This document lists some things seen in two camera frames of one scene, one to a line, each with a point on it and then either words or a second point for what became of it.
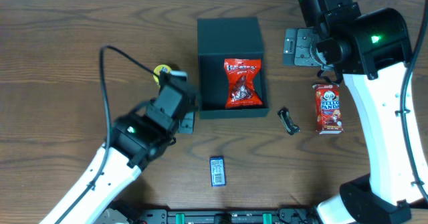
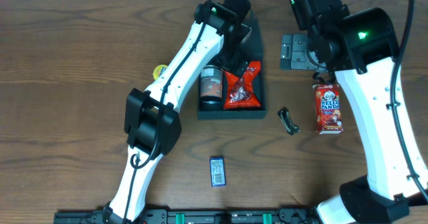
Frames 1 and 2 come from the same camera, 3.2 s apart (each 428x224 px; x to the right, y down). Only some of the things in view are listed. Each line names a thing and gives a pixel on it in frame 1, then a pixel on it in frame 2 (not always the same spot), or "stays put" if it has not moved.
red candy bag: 241,73 stays put
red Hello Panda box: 328,109 stays put
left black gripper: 186,123 to 229,61
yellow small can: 158,69 stays put
